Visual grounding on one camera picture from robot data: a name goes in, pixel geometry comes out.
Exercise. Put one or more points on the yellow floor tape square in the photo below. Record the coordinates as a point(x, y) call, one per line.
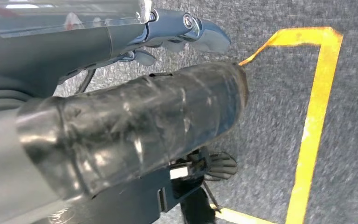
point(315, 123)

